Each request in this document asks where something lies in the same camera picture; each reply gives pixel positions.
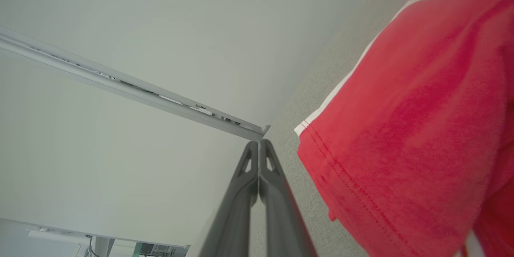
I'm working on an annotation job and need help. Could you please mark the grey partition post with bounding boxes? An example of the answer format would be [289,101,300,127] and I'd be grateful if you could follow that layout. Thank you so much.
[0,25,271,142]

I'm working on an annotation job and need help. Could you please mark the red shorts with white stripe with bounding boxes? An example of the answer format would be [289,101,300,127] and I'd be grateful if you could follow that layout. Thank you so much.
[294,0,514,257]

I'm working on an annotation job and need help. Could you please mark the green background shelf unit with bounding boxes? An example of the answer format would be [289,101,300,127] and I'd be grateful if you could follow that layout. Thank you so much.
[132,241,190,257]

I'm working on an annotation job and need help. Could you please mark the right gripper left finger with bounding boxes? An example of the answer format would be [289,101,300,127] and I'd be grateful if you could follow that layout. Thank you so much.
[199,141,260,257]

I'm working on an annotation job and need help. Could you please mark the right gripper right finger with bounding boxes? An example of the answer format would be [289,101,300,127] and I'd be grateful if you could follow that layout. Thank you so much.
[259,139,318,257]

